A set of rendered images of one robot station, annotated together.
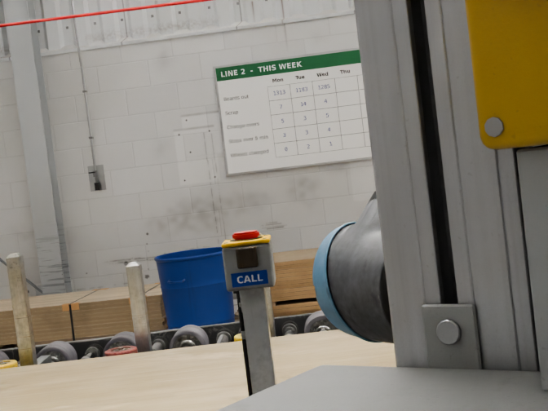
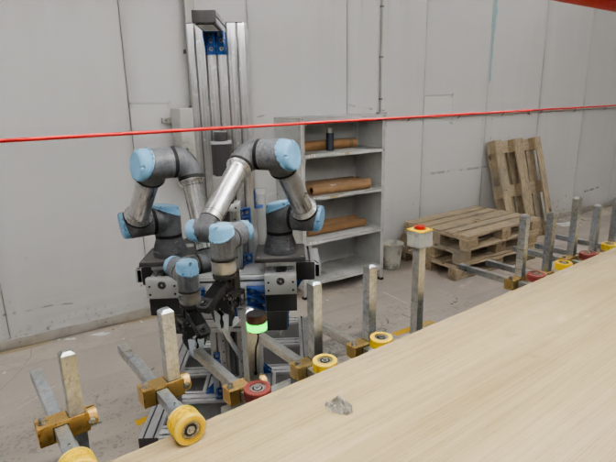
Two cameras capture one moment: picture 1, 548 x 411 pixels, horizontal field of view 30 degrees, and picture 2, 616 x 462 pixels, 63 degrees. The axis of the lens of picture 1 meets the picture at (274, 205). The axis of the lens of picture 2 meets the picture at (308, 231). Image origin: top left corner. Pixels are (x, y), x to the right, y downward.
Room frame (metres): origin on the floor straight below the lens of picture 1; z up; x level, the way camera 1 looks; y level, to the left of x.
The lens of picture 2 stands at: (2.67, -1.43, 1.71)
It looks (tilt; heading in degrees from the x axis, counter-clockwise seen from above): 15 degrees down; 142
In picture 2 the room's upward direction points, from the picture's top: 1 degrees counter-clockwise
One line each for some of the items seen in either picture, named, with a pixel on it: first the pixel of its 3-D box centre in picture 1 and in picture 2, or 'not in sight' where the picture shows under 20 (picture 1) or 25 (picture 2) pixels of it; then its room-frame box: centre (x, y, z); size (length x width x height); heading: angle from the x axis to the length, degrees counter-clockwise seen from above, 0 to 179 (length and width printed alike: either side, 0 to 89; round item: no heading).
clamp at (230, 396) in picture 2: not in sight; (246, 389); (1.47, -0.74, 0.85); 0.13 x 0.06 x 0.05; 88
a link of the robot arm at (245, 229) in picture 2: not in sight; (233, 234); (1.29, -0.65, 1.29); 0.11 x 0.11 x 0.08; 30
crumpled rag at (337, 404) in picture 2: not in sight; (338, 403); (1.79, -0.64, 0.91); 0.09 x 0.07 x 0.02; 172
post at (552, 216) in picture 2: not in sight; (547, 258); (1.52, 1.04, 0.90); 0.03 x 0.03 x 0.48; 88
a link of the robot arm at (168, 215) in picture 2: not in sight; (165, 218); (0.59, -0.58, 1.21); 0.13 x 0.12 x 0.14; 86
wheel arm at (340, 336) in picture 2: not in sight; (344, 338); (1.39, -0.25, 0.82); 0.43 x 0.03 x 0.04; 178
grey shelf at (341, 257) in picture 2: not in sight; (331, 203); (-0.72, 1.54, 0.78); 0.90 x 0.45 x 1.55; 84
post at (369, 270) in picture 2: not in sight; (368, 325); (1.48, -0.21, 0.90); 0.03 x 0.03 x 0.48; 88
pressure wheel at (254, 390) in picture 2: not in sight; (258, 403); (1.57, -0.76, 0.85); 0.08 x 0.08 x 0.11
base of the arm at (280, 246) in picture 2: not in sight; (280, 240); (0.88, -0.17, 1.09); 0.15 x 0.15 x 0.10
